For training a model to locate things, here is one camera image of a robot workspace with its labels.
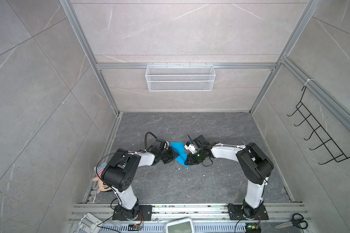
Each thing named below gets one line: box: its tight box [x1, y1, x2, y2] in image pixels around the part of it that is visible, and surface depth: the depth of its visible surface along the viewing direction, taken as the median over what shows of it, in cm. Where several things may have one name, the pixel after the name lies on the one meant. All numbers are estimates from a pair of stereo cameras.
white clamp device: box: [76, 212, 104, 233], surface depth 70 cm
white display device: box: [165, 216, 195, 233], surface depth 67 cm
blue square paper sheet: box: [169, 141, 189, 169], surface depth 97 cm
